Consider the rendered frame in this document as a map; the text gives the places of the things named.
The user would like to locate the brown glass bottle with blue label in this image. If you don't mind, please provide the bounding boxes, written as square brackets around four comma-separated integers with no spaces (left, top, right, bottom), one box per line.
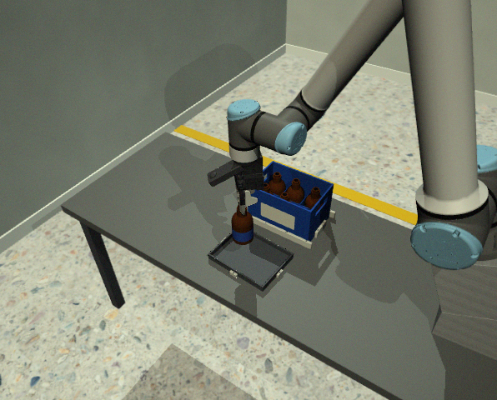
[231,205,254,245]

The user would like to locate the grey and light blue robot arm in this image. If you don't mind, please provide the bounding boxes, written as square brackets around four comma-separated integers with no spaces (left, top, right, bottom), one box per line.
[208,0,497,270]

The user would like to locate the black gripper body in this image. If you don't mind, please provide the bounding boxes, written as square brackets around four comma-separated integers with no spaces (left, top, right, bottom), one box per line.
[233,152,264,191]

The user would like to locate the dark blue crate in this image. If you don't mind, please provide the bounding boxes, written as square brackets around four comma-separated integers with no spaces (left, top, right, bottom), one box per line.
[248,161,331,242]

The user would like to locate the cream flat bar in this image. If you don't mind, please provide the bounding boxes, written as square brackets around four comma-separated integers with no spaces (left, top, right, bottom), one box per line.
[229,210,335,278]

